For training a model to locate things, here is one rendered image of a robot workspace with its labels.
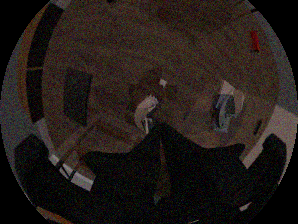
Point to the red rectangular block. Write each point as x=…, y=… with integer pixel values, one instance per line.
x=254, y=38

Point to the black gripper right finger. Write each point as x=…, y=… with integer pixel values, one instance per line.
x=188, y=161

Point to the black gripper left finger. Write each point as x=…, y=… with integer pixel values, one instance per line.
x=141, y=164

